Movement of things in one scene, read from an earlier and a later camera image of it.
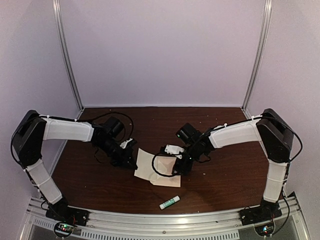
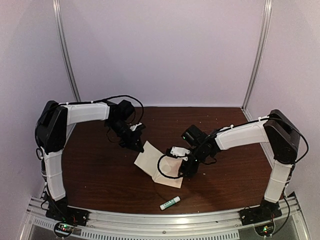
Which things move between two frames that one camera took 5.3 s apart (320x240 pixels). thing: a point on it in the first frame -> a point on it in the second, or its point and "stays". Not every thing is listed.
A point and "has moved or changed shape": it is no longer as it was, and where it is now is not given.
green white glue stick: x=168 y=203 stays
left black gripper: x=122 y=161 -> x=135 y=138
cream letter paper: x=144 y=166 has moved or changed shape
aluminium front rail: x=108 y=225 stays
